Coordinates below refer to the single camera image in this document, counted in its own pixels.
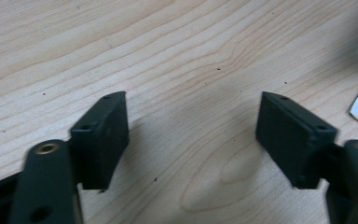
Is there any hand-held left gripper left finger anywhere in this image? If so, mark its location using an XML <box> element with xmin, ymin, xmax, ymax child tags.
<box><xmin>69</xmin><ymin>91</ymin><xmax>131</xmax><ymax>191</ymax></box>

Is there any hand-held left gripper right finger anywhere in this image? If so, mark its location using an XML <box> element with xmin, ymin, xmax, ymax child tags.
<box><xmin>255</xmin><ymin>91</ymin><xmax>338</xmax><ymax>189</ymax></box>

